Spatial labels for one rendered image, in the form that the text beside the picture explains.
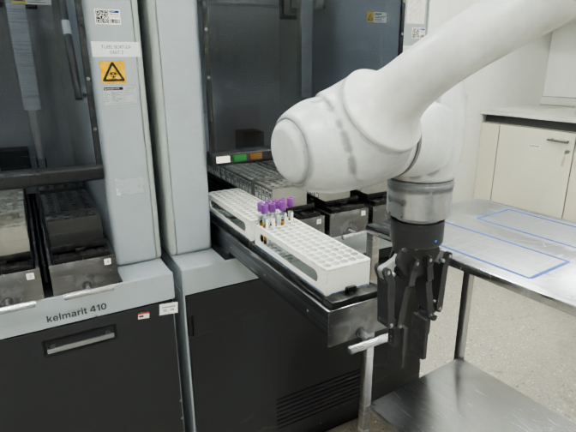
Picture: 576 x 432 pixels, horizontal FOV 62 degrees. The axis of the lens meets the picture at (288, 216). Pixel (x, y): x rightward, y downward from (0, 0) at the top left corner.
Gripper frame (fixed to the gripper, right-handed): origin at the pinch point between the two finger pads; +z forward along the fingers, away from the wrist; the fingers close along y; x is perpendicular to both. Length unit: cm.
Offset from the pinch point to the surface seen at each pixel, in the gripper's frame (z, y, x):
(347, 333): 4.2, 2.7, -12.1
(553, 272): -2.3, -38.1, -1.4
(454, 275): 79, -164, -131
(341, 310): -0.6, 4.2, -12.1
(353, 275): -4.7, -0.9, -15.7
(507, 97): -19, -253, -177
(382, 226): -2.6, -27.1, -38.9
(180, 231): -1, 16, -66
